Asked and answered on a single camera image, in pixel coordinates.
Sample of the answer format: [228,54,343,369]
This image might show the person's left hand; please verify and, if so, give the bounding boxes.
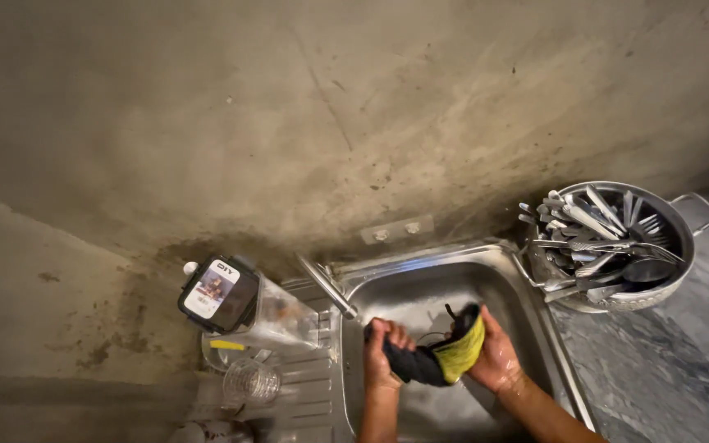
[363,317,417,392]

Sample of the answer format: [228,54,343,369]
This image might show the person's right hand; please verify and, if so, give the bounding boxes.
[468,306,525,395]

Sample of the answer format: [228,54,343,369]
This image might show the black and yellow cleaning cloth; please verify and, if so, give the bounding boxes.
[364,302,487,388]

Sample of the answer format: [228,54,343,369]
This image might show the stainless steel sink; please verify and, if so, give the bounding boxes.
[277,239,599,443]

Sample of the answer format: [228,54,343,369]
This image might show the chrome faucet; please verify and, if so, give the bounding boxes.
[295,253,359,321]

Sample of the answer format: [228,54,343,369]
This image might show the clear drinking glass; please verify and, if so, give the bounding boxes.
[223,359,282,408]

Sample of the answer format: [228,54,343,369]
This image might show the clear container with black lid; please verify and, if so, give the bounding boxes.
[176,255,322,353]

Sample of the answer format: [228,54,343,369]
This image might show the clear glass jug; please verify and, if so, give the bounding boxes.
[200,332,273,376]

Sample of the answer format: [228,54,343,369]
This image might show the pile of steel cutlery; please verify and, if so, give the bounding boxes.
[517,185,686,304]

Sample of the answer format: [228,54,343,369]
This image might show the metal colander with handles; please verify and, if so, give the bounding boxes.
[516,181,709,314]

